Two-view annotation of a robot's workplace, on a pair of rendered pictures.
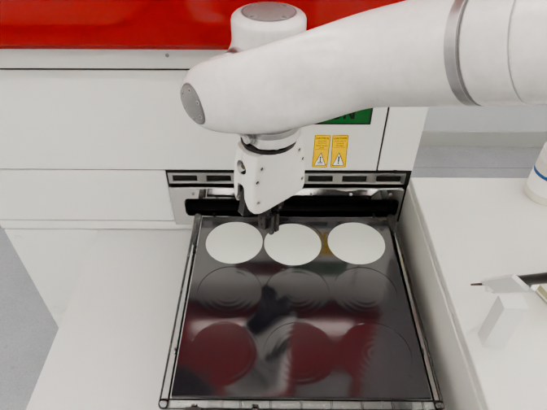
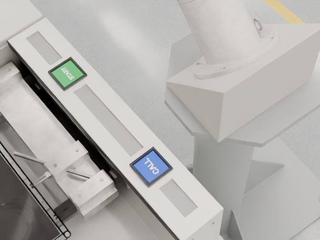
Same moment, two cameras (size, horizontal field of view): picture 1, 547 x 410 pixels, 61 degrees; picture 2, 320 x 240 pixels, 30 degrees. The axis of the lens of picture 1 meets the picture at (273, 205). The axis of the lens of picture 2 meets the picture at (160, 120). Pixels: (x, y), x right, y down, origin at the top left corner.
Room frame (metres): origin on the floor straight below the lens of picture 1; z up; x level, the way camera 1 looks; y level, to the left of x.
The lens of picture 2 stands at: (0.34, 0.54, 1.92)
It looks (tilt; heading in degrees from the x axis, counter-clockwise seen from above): 60 degrees down; 234
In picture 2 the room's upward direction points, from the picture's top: 4 degrees counter-clockwise
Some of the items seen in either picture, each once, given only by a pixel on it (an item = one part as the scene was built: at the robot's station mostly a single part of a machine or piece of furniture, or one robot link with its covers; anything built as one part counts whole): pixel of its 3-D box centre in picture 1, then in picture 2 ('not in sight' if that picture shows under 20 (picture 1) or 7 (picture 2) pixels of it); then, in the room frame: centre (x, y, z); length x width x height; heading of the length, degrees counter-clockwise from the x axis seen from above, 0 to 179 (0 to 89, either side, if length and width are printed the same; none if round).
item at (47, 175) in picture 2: not in sight; (41, 179); (0.25, 0.02, 0.89); 0.05 x 0.01 x 0.01; 0
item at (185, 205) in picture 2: not in sight; (110, 135); (0.09, 0.03, 0.89); 0.55 x 0.09 x 0.14; 90
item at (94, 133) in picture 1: (187, 147); not in sight; (0.68, 0.15, 1.02); 0.82 x 0.03 x 0.40; 90
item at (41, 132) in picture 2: not in sight; (47, 140); (0.19, -0.05, 0.87); 0.36 x 0.08 x 0.03; 90
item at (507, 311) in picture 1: (503, 298); not in sight; (0.34, -0.28, 1.03); 0.06 x 0.04 x 0.13; 0
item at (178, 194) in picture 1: (286, 205); not in sight; (0.66, -0.02, 0.89); 0.44 x 0.02 x 0.10; 90
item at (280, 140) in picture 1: (267, 126); not in sight; (0.51, 0.01, 1.17); 0.09 x 0.08 x 0.03; 131
